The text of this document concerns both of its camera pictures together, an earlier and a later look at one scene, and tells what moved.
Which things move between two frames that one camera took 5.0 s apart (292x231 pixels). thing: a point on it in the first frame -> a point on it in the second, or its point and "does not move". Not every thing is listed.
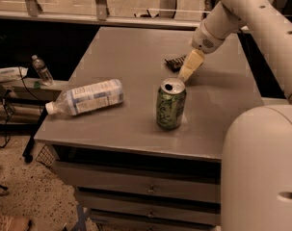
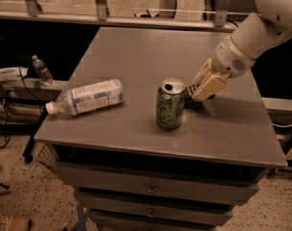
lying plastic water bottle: x=88 y=98 does not move
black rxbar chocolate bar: x=175 y=64 -> x=191 y=89
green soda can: x=171 y=103 does not move
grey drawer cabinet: x=129 y=174 does not move
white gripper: x=204 y=41 -> x=229 y=59
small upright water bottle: x=41 y=70 does not move
